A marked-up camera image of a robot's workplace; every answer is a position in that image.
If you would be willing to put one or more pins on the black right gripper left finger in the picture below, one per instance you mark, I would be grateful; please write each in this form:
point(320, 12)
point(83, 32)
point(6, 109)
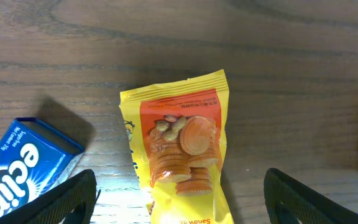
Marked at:
point(73, 201)

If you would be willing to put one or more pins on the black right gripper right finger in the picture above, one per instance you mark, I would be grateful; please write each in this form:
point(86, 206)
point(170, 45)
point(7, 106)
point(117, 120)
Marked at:
point(288, 201)

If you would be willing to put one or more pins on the yellow sandwich cracker packet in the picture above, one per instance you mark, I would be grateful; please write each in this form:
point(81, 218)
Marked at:
point(177, 138)

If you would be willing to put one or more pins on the blue Eclipse mint tin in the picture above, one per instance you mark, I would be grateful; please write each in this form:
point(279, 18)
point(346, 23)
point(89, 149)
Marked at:
point(34, 158)

